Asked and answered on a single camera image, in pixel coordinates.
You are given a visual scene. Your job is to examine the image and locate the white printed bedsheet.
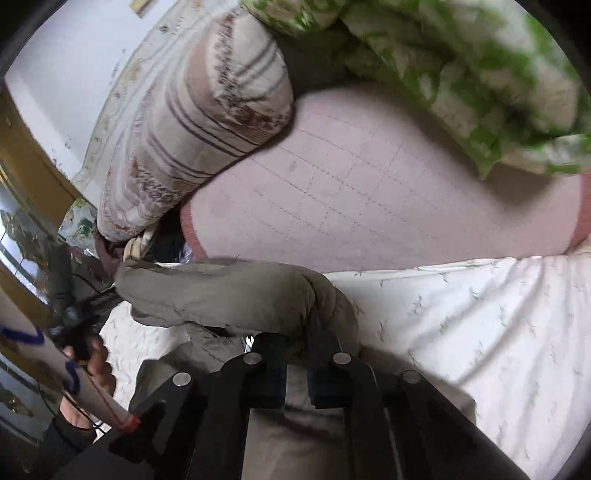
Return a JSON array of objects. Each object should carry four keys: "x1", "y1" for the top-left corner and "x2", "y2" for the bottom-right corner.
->
[{"x1": 98, "y1": 256, "x2": 591, "y2": 480}]

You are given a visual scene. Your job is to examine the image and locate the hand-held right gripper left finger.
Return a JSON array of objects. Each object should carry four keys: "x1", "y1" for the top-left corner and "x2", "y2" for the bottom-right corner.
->
[{"x1": 109, "y1": 332, "x2": 288, "y2": 480}]

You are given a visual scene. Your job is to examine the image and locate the person's left forearm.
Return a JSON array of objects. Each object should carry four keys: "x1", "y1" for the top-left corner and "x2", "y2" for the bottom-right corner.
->
[{"x1": 41, "y1": 393, "x2": 114, "y2": 467}]

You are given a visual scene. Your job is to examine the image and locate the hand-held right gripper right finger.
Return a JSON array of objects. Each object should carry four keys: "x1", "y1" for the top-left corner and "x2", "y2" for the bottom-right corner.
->
[{"x1": 308, "y1": 333, "x2": 532, "y2": 480}]

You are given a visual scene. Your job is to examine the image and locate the green floral quilt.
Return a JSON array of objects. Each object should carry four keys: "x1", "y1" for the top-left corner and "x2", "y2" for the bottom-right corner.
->
[{"x1": 240, "y1": 0, "x2": 591, "y2": 182}]

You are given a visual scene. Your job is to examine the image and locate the khaki garment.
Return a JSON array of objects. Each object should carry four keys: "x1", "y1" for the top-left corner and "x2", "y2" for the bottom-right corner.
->
[{"x1": 115, "y1": 257, "x2": 477, "y2": 480}]

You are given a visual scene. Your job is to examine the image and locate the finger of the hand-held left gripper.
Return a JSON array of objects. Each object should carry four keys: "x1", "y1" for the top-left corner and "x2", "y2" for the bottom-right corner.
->
[{"x1": 47, "y1": 244, "x2": 122, "y2": 344}]

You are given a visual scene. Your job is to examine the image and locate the wooden cabinet frame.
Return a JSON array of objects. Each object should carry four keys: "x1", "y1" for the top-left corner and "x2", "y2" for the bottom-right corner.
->
[{"x1": 0, "y1": 82, "x2": 80, "y2": 324}]

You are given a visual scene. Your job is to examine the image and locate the person's left hand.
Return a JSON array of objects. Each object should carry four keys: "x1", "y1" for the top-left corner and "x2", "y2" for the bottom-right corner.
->
[{"x1": 62, "y1": 335, "x2": 117, "y2": 398}]

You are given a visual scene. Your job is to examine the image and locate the pink quilted blanket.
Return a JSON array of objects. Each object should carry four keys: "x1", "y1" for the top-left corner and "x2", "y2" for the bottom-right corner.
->
[{"x1": 179, "y1": 83, "x2": 591, "y2": 274}]

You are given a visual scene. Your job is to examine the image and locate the striped beige pillow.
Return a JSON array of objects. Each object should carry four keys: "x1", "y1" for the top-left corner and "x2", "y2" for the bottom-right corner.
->
[{"x1": 96, "y1": 8, "x2": 296, "y2": 243}]

